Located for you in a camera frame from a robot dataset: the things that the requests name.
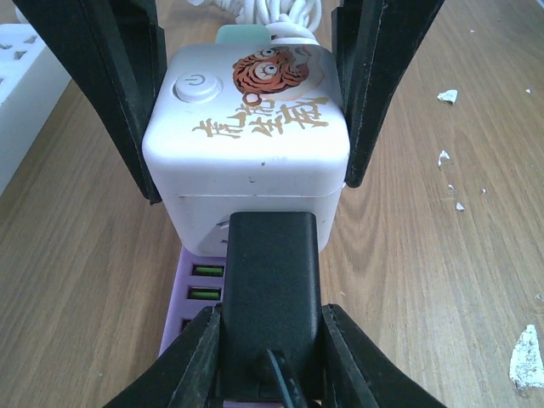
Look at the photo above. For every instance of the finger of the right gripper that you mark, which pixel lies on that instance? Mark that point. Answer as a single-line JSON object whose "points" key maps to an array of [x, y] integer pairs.
{"points": [[115, 51], [373, 42]]}

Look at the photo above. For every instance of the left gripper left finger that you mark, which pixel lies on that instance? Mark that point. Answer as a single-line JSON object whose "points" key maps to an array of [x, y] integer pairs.
{"points": [[184, 374]]}

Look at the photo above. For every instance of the green cube adapter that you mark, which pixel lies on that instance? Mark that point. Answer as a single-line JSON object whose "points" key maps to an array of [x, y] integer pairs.
{"points": [[243, 34]]}

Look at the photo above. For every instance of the white USB power strip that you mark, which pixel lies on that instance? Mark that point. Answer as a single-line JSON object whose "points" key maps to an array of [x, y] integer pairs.
{"points": [[32, 81]]}

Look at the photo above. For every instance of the white cartoon cube adapter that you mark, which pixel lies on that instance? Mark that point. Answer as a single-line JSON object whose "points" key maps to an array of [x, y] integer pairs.
{"points": [[246, 127]]}

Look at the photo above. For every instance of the purple power strip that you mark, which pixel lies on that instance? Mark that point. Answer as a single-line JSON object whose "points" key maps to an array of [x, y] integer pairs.
{"points": [[191, 297]]}

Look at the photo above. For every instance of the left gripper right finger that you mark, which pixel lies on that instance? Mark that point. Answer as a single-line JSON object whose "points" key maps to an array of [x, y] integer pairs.
{"points": [[359, 374]]}

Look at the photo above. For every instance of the black plug adapter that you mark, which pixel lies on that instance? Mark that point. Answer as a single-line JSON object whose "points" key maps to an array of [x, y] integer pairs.
{"points": [[255, 237]]}

